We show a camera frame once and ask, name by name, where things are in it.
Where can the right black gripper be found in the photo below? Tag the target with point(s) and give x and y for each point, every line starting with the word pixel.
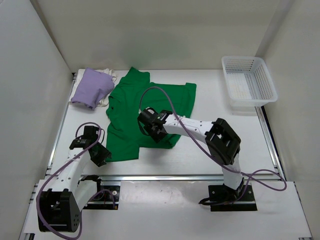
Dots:
pixel 153 128

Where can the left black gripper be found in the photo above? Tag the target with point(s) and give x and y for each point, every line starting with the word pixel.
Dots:
pixel 100 155

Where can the green t-shirt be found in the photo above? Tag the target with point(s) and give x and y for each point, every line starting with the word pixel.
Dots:
pixel 135 91

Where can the cream white t-shirt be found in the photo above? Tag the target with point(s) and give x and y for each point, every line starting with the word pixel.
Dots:
pixel 110 82

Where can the purple t-shirt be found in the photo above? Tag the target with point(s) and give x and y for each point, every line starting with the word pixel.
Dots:
pixel 92 85

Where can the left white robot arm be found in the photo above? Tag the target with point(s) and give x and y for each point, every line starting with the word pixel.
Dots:
pixel 63 196

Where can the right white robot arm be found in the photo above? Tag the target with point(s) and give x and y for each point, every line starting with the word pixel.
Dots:
pixel 221 140

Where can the white plastic basket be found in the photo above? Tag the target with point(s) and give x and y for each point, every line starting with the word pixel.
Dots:
pixel 248 82

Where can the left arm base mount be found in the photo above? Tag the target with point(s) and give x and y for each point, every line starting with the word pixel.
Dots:
pixel 108 194

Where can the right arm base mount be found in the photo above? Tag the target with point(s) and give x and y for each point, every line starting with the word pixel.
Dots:
pixel 222 199

